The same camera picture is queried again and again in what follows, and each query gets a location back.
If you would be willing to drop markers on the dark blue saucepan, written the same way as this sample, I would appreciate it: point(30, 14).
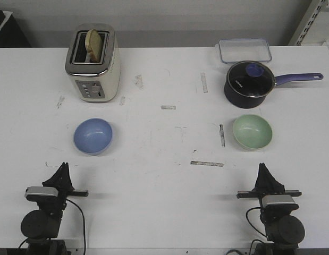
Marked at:
point(248, 102)

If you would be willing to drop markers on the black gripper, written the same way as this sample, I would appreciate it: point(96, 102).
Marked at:
point(269, 183)
point(57, 207)

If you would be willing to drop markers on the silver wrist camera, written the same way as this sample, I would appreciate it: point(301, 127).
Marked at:
point(41, 194)
point(281, 201)

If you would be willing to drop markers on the clear plastic container blue rim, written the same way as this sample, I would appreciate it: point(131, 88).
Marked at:
point(250, 49)

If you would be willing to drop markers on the blue bowl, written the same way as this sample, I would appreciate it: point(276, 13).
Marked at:
point(93, 136)

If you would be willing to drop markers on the toast slice in toaster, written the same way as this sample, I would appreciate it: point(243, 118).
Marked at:
point(94, 45)

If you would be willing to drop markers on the cream and chrome toaster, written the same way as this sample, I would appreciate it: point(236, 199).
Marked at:
point(94, 82)

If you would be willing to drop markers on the glass pot lid blue knob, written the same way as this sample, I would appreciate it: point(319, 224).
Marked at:
point(251, 79)

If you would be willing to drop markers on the green bowl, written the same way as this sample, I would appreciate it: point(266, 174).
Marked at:
point(252, 132)

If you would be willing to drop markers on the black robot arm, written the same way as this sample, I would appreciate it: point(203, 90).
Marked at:
point(282, 230)
point(41, 226)

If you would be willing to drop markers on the white metal shelving rack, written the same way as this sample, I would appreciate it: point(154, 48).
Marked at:
point(313, 29)

